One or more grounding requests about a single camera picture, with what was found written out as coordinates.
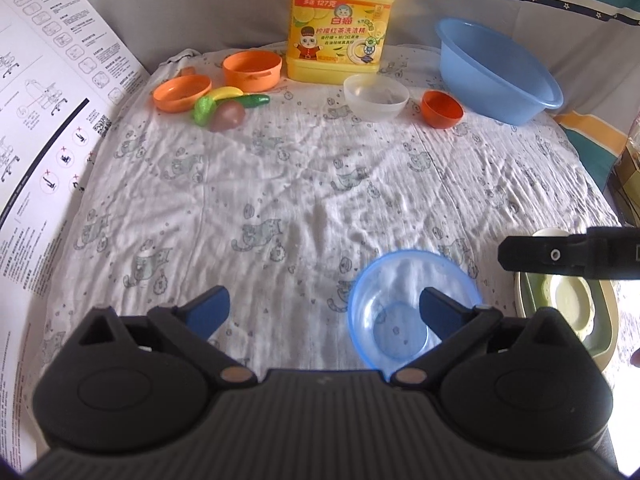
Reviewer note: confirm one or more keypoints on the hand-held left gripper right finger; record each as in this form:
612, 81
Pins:
440, 310

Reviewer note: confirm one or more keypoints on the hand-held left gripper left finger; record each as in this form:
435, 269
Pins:
207, 310

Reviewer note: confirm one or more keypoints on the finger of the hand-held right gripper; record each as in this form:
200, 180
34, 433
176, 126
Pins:
530, 255

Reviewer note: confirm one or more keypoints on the green square plate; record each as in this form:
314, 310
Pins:
536, 292

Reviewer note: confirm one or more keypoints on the white oval plate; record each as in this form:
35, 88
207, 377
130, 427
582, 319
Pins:
520, 295

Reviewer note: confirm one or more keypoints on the blue translucent bowl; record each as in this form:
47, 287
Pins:
380, 310

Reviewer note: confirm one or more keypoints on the yellow scalloped small plate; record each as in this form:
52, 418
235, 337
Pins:
570, 300

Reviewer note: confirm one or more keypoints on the cardboard box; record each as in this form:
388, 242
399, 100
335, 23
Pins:
627, 175

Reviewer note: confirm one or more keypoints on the white cat print blanket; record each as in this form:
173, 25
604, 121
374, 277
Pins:
280, 185

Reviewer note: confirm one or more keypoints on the dark orange small bowl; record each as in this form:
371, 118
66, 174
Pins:
440, 110

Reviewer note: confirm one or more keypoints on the blue plastic basin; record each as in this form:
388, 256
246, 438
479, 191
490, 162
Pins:
495, 75

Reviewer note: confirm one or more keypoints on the pink toy onion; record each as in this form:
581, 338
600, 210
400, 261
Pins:
227, 117

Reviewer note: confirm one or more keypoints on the green toy leafy vegetable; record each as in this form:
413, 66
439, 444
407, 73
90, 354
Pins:
204, 110

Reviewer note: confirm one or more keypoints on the green toy cucumber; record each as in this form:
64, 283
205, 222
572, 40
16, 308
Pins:
255, 100

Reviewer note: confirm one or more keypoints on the yellow toy banana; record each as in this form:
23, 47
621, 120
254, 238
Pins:
225, 93

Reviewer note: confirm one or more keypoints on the orange shallow dish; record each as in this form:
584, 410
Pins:
180, 94

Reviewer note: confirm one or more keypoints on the clear plastic bowl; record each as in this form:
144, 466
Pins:
375, 100

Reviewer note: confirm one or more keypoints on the white printed instruction sheet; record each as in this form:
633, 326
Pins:
40, 135

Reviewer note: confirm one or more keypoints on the yellow detergent pump bottle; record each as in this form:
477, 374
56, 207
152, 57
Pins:
335, 35

